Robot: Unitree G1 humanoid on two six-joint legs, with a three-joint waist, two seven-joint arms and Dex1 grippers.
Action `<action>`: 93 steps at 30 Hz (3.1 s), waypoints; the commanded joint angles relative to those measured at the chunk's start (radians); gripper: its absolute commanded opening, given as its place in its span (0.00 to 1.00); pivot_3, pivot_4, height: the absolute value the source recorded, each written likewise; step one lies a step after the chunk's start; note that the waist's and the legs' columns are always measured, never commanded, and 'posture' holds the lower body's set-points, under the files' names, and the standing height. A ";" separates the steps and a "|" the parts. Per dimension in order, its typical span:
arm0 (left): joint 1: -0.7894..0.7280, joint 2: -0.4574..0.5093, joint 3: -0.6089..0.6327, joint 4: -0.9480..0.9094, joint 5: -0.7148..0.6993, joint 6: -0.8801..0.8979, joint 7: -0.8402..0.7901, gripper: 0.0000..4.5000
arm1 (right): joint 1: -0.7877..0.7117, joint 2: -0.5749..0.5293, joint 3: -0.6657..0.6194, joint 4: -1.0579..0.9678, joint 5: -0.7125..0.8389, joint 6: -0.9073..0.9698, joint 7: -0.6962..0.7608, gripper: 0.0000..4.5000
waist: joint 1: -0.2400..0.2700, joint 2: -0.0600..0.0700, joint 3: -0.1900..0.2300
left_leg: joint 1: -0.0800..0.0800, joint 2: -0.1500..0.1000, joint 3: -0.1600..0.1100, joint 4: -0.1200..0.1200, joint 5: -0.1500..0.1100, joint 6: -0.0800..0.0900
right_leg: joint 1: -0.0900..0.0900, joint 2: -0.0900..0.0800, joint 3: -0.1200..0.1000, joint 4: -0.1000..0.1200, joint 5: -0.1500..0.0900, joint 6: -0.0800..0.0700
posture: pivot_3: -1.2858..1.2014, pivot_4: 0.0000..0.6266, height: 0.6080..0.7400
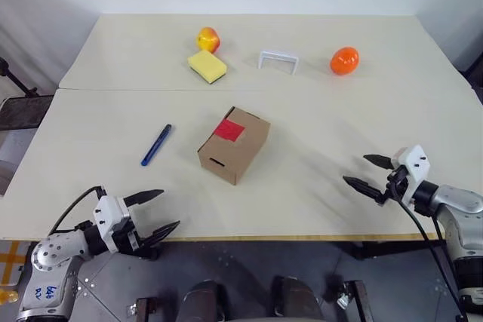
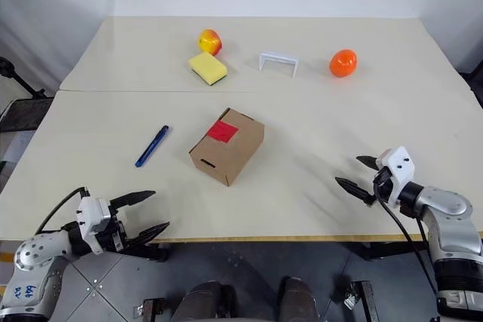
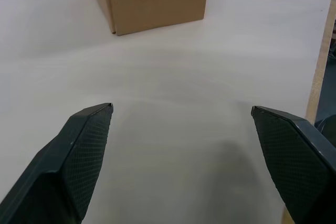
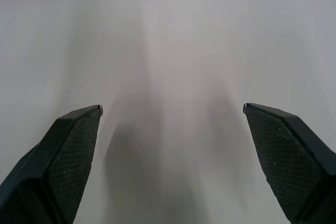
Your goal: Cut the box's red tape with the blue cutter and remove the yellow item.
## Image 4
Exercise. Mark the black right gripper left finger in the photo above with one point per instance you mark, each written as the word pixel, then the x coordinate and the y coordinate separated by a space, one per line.
pixel 52 171

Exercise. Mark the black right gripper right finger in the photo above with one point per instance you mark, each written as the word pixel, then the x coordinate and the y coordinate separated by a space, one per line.
pixel 288 161

